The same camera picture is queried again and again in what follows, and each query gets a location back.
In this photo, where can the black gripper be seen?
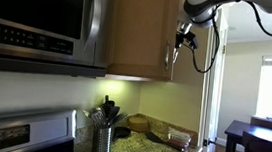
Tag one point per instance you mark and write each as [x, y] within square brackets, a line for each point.
[179, 40]

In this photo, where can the wide light wood cupboard door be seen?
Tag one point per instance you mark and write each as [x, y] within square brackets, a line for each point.
[140, 29]

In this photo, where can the light wood cupboard carcass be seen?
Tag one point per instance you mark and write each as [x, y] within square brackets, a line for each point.
[122, 78]

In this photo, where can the white room door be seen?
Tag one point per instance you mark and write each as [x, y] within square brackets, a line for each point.
[212, 110]

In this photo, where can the black door latch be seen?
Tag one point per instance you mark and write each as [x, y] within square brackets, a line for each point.
[207, 142]

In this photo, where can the clear plastic food bag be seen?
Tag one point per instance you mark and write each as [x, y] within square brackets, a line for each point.
[179, 137]

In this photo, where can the black slotted turner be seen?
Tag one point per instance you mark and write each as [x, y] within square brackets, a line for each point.
[107, 105]

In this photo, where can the black plastic ladle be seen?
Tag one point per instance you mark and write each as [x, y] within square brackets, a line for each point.
[113, 113]

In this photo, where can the black spatula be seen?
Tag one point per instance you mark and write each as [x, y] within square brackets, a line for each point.
[155, 138]

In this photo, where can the small black dish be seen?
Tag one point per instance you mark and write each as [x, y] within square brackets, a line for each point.
[122, 132]

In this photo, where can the ribbed metal utensil canister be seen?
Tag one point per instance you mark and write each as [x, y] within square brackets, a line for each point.
[102, 143]

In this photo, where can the stainless steel microwave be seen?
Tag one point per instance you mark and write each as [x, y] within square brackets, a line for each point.
[32, 9]

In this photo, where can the stainless steel stove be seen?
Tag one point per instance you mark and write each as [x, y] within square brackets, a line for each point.
[20, 131]

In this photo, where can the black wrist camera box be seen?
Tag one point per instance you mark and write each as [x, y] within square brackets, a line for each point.
[191, 39]

